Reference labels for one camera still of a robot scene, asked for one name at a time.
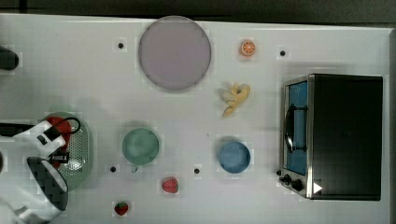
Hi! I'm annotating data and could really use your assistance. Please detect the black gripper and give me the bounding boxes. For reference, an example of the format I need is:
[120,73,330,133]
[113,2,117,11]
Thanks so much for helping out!
[36,129,69,163]

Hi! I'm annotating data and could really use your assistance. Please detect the red ketchup bottle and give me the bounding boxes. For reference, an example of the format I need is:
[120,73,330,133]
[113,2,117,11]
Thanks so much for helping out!
[46,117,72,169]

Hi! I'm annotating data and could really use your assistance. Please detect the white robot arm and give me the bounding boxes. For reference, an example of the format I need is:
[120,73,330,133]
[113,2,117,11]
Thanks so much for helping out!
[1,120,68,224]

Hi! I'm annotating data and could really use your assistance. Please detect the green perforated strainer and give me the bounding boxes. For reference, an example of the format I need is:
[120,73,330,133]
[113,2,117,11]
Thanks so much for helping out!
[44,112,93,191]

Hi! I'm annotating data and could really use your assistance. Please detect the strawberry toy with leaves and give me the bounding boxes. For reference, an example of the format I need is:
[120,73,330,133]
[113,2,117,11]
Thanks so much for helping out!
[114,202,129,216]

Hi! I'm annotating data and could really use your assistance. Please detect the green cup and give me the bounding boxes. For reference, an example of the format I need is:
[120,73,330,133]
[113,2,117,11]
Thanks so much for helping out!
[121,128,160,173]

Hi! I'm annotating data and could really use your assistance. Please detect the black cylinder container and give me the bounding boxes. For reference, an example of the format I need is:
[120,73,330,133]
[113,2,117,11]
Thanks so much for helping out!
[0,47,20,71]

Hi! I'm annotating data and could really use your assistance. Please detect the red strawberry toy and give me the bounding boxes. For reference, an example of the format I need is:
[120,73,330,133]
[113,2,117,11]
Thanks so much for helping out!
[162,177,179,193]

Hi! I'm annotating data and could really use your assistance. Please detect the lilac round plate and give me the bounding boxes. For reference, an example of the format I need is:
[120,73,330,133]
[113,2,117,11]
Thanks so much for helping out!
[138,16,212,91]

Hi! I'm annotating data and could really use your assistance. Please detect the blue bowl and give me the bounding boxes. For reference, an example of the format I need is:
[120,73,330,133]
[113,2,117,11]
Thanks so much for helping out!
[219,142,251,174]

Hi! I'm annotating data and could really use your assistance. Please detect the orange slice toy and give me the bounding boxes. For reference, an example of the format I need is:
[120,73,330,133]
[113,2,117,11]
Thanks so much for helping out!
[239,39,256,57]

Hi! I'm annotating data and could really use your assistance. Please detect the black toaster oven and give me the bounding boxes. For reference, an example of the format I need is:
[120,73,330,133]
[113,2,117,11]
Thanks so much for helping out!
[276,74,383,201]

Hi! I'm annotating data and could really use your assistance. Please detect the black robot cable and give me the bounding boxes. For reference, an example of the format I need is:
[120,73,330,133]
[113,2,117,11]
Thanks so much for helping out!
[50,117,81,138]

